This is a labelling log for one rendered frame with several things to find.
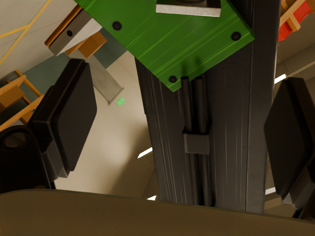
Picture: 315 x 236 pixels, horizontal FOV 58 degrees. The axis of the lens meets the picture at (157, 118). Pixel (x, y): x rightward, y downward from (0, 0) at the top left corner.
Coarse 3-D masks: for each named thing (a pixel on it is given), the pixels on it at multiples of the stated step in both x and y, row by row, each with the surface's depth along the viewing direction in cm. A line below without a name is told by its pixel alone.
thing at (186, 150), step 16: (192, 96) 35; (192, 112) 36; (192, 128) 36; (208, 128) 36; (192, 144) 36; (208, 144) 35; (192, 160) 38; (208, 160) 40; (192, 176) 40; (208, 176) 39; (192, 192) 42; (208, 192) 40
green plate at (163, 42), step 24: (96, 0) 28; (120, 0) 28; (144, 0) 28; (120, 24) 30; (144, 24) 30; (168, 24) 29; (192, 24) 29; (216, 24) 29; (240, 24) 28; (144, 48) 31; (168, 48) 31; (192, 48) 31; (216, 48) 30; (240, 48) 30; (168, 72) 33; (192, 72) 33
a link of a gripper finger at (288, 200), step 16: (288, 80) 11; (304, 80) 11; (288, 96) 11; (304, 96) 10; (272, 112) 12; (288, 112) 11; (304, 112) 10; (272, 128) 12; (288, 128) 10; (304, 128) 9; (272, 144) 12; (288, 144) 10; (304, 144) 9; (272, 160) 12; (288, 160) 10; (304, 160) 9; (288, 176) 10; (304, 176) 9; (288, 192) 10; (304, 192) 9
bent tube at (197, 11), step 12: (168, 0) 24; (180, 0) 24; (192, 0) 24; (204, 0) 24; (216, 0) 25; (168, 12) 24; (180, 12) 24; (192, 12) 24; (204, 12) 24; (216, 12) 24
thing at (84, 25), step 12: (72, 12) 43; (84, 12) 42; (60, 24) 45; (72, 24) 44; (84, 24) 43; (96, 24) 51; (60, 36) 46; (72, 36) 45; (84, 36) 52; (60, 48) 47
